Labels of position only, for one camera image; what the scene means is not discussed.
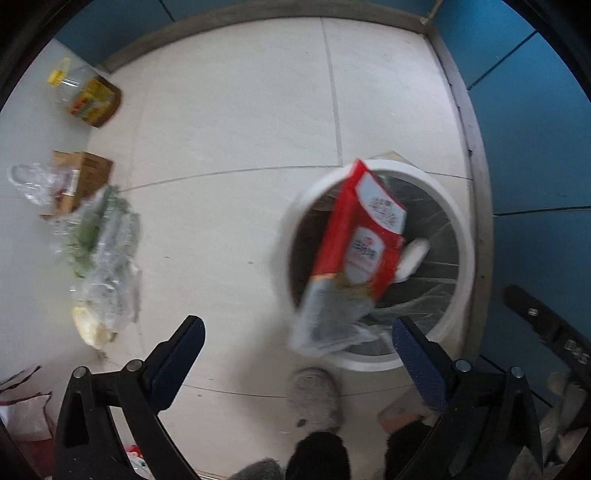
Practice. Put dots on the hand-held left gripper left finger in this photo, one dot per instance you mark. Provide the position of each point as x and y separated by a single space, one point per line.
182 353

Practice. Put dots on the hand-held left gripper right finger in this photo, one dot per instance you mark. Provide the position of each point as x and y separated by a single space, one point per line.
418 360

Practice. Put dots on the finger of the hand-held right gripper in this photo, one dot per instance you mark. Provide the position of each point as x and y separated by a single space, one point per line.
531 311

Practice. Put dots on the white round bin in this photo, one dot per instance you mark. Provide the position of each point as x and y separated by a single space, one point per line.
455 217

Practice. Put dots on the red and white snack packet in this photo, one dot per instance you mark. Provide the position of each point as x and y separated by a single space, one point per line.
364 240

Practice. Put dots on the clear bin liner bag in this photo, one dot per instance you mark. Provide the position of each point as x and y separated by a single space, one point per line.
434 286

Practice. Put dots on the white crumpled paper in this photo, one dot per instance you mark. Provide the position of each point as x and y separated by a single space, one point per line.
413 258

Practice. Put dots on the person's grey left slipper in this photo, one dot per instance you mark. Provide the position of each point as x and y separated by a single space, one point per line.
314 397

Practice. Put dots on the white bottle with red label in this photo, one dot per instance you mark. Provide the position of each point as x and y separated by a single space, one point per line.
136 461

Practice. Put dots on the plastic bag of greens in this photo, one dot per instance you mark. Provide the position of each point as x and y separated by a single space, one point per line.
106 258

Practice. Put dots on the person's dark fuzzy clothing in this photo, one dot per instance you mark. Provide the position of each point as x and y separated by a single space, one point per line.
318 457

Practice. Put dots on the red and white plastic bag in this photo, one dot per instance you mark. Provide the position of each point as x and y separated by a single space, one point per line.
27 410

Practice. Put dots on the blue side cabinet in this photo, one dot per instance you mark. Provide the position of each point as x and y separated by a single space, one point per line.
531 138

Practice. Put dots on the brown cardboard box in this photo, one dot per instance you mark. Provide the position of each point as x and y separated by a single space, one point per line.
90 173

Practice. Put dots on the crumpled clear plastic bag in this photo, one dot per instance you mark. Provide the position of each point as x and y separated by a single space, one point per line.
34 182

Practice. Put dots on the cooking oil bottle yellow cap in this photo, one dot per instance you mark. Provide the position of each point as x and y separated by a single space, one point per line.
92 101

